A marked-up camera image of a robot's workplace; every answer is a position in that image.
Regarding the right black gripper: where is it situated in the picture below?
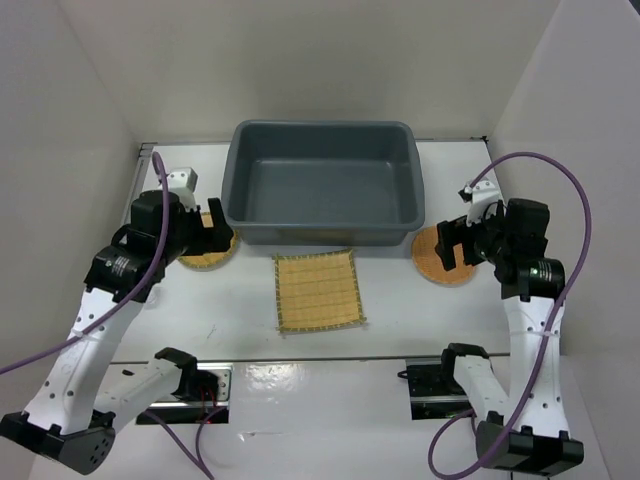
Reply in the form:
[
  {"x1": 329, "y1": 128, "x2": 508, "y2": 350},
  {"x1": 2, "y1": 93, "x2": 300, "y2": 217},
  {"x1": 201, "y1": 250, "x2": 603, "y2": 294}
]
[{"x1": 434, "y1": 199, "x2": 513, "y2": 270}]

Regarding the round orange woven plate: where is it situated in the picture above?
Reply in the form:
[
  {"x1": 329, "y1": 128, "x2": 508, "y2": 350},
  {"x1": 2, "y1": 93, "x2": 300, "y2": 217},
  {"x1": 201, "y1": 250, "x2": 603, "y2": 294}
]
[{"x1": 411, "y1": 226, "x2": 476, "y2": 287}]

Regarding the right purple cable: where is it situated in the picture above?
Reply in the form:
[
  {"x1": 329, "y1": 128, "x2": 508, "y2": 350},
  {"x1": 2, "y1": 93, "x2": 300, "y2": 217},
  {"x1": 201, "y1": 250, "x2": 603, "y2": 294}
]
[{"x1": 427, "y1": 151, "x2": 594, "y2": 478}]

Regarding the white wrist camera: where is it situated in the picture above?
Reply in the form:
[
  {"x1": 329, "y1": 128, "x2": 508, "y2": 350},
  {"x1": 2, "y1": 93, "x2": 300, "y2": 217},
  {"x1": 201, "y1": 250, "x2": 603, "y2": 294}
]
[
  {"x1": 167, "y1": 167, "x2": 198, "y2": 211},
  {"x1": 458, "y1": 177, "x2": 502, "y2": 227}
]

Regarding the square bamboo mat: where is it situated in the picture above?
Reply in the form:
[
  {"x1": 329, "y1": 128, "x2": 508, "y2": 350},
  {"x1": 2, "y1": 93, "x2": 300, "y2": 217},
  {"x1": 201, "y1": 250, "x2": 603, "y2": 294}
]
[{"x1": 273, "y1": 249, "x2": 366, "y2": 334}]

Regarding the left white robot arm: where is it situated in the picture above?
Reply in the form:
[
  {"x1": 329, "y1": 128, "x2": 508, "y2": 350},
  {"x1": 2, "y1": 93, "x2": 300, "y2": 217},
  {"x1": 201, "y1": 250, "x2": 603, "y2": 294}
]
[{"x1": 1, "y1": 190, "x2": 233, "y2": 475}]

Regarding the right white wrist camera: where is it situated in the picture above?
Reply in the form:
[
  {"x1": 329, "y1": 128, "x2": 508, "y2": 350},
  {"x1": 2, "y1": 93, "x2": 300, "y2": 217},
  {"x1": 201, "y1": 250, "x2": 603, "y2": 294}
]
[{"x1": 458, "y1": 177, "x2": 502, "y2": 227}]

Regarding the round yellow bamboo plate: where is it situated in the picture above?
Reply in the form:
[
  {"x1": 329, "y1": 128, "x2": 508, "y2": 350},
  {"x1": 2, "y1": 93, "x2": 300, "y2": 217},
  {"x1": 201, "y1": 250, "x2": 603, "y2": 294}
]
[{"x1": 178, "y1": 213, "x2": 239, "y2": 271}]

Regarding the grey plastic bin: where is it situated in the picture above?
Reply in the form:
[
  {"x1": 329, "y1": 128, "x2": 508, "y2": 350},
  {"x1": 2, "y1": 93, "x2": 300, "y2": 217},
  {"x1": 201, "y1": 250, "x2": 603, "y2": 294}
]
[{"x1": 221, "y1": 120, "x2": 425, "y2": 247}]

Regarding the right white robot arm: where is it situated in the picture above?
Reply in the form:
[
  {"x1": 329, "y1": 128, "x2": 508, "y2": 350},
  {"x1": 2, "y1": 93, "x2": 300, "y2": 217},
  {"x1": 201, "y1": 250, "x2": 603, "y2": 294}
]
[{"x1": 436, "y1": 195, "x2": 584, "y2": 477}]

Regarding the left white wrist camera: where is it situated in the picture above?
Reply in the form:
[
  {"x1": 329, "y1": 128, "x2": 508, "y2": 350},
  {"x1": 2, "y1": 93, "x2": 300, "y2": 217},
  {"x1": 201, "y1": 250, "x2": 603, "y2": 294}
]
[{"x1": 167, "y1": 167, "x2": 198, "y2": 211}]

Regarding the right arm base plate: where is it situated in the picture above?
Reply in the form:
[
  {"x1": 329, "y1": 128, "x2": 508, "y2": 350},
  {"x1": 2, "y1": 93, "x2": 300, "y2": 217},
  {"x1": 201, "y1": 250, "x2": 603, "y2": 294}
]
[{"x1": 397, "y1": 358, "x2": 471, "y2": 421}]

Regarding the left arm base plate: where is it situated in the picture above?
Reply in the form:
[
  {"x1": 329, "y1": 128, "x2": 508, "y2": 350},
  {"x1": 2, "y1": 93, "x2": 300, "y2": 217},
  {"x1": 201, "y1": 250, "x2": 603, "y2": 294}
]
[{"x1": 148, "y1": 362, "x2": 233, "y2": 426}]

